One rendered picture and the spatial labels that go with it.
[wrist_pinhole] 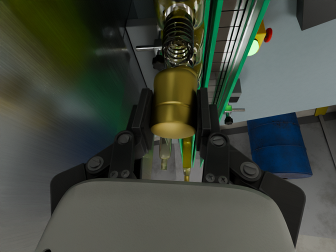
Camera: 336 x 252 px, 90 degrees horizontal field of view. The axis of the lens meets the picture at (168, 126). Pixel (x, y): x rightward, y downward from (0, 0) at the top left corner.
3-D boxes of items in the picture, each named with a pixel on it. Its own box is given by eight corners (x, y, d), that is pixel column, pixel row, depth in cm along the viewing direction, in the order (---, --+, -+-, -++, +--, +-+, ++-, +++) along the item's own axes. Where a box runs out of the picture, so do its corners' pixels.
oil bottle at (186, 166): (183, 141, 122) (182, 182, 110) (190, 141, 121) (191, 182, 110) (183, 143, 127) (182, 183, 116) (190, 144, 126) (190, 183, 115)
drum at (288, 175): (294, 115, 257) (312, 180, 220) (249, 123, 291) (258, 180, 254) (293, 94, 209) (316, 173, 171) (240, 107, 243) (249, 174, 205)
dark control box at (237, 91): (221, 77, 76) (222, 93, 73) (239, 77, 75) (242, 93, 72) (218, 88, 83) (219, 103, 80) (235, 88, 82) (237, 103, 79)
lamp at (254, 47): (244, 38, 49) (245, 46, 48) (260, 37, 48) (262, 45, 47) (239, 50, 53) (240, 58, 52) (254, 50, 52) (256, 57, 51)
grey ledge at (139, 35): (130, 3, 45) (123, 32, 41) (162, 0, 44) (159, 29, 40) (167, 131, 132) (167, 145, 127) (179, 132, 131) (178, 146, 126)
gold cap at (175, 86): (150, 67, 12) (143, 121, 11) (198, 66, 12) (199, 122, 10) (157, 94, 16) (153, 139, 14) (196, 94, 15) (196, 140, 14)
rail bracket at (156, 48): (138, 17, 39) (130, 60, 34) (167, 14, 39) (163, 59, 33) (142, 32, 43) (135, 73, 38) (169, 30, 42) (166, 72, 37)
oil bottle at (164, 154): (162, 116, 86) (158, 168, 76) (172, 117, 87) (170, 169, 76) (161, 121, 91) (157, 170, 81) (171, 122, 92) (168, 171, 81)
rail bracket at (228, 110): (223, 88, 63) (226, 121, 58) (243, 88, 62) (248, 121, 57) (221, 94, 67) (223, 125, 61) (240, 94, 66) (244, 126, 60)
